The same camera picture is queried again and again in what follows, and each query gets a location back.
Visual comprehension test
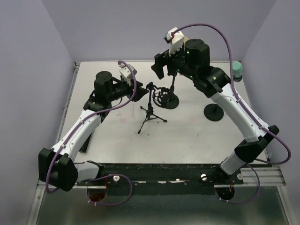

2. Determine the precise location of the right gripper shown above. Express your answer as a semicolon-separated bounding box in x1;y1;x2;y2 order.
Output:
150;42;196;81

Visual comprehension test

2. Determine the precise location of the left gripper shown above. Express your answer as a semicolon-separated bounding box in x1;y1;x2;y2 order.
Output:
107;78;150;102

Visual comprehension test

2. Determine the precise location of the black tripod shock-mount stand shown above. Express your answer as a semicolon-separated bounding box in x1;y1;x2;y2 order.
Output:
137;82;175;135

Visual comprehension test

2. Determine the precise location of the black silver-head microphone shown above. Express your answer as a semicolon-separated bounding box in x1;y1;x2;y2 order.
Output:
79;135;92;153

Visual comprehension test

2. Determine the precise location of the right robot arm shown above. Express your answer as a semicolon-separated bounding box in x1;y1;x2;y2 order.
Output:
151;39;279;184

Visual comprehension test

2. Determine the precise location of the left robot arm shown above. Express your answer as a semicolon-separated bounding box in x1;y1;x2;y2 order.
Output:
38;67;148;193

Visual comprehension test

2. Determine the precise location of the black round-base clip stand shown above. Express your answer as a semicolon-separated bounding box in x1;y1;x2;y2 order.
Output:
161;72;179;110

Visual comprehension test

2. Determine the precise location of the black tilted round-base stand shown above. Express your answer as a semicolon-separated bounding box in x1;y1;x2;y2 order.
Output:
203;104;224;122

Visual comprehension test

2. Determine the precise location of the teal microphone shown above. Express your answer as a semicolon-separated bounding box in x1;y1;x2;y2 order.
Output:
232;61;243;82

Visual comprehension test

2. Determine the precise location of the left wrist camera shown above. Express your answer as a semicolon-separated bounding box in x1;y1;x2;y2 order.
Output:
119;64;137;86

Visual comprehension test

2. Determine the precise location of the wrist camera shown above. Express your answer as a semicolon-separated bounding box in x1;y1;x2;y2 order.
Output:
164;27;185;56
119;64;137;86

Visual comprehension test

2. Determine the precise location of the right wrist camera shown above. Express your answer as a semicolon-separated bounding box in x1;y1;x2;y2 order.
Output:
164;27;185;56

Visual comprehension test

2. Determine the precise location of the black mounting rail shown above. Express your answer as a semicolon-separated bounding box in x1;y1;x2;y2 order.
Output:
77;163;243;196

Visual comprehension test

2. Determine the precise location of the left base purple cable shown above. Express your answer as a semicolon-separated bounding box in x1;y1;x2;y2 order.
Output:
88;174;134;207

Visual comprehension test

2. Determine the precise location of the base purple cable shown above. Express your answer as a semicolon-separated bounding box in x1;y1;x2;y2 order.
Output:
88;174;134;207
214;165;261;204

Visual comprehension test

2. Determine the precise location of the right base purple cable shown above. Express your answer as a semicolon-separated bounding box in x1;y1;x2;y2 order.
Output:
214;165;261;204

